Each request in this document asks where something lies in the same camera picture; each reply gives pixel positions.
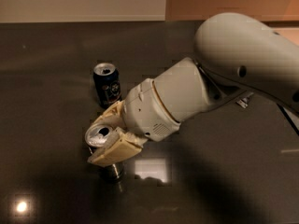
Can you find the dark blue soda can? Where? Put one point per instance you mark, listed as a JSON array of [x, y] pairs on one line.
[[107, 84]]

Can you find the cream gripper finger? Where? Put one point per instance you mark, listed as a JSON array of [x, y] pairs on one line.
[[112, 117], [119, 146]]

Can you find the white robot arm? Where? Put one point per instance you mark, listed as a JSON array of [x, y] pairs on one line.
[[233, 55]]

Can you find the silver redbull can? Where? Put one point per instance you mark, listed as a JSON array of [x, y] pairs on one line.
[[100, 139]]

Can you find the crumpled blue white chip bag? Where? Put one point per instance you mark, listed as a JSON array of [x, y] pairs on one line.
[[244, 101]]

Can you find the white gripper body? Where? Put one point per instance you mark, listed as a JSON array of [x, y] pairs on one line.
[[146, 109]]

